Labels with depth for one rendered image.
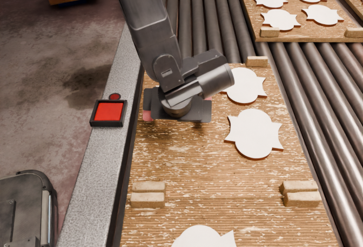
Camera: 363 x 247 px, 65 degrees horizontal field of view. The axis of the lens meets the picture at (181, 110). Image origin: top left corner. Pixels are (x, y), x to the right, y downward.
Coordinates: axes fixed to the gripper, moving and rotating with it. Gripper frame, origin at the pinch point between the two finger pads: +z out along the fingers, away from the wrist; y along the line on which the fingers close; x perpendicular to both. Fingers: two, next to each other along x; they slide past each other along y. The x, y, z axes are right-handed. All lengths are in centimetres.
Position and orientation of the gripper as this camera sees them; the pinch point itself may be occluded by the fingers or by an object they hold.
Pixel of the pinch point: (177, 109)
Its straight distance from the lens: 65.7
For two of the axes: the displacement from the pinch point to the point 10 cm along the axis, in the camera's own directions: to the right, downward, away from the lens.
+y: -10.0, -0.3, 0.2
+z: 0.1, 1.5, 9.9
